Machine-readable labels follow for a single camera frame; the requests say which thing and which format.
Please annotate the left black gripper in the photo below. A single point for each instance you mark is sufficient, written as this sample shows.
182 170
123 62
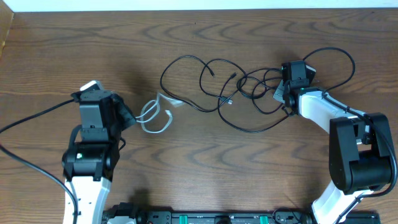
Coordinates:
125 112

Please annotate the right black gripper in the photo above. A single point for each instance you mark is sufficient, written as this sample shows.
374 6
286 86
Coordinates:
280 94

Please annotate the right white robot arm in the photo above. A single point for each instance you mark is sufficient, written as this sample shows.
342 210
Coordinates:
362 161

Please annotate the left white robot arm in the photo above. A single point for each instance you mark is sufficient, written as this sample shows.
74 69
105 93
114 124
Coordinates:
92 154

